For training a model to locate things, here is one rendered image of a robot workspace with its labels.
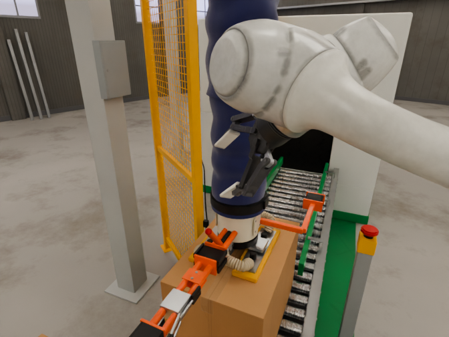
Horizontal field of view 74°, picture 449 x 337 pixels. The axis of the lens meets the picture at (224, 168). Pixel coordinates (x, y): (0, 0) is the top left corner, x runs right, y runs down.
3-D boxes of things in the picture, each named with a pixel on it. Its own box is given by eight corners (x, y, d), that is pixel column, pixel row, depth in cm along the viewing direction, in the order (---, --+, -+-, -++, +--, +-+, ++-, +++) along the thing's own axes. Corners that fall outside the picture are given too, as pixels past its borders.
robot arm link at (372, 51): (308, 78, 57) (262, 73, 48) (382, 11, 46) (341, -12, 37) (335, 126, 54) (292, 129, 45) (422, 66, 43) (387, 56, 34)
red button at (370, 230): (359, 230, 131) (361, 222, 129) (377, 233, 128) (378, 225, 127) (359, 239, 125) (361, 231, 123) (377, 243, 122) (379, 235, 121)
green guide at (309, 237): (324, 170, 303) (325, 162, 299) (335, 171, 299) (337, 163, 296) (296, 275, 167) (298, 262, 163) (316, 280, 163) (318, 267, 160)
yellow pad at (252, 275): (259, 228, 141) (260, 219, 139) (280, 233, 137) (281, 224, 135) (231, 275, 112) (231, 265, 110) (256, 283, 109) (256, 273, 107)
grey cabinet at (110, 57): (125, 93, 182) (117, 40, 170) (131, 93, 180) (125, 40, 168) (101, 99, 165) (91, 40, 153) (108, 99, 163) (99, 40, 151)
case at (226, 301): (225, 264, 176) (225, 205, 160) (292, 285, 161) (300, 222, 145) (168, 354, 126) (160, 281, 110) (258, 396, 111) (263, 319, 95)
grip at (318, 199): (305, 200, 144) (307, 190, 142) (324, 203, 141) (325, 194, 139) (302, 208, 137) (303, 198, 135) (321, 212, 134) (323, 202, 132)
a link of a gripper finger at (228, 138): (230, 131, 68) (229, 128, 69) (214, 146, 73) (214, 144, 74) (240, 134, 70) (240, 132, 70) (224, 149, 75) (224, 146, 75)
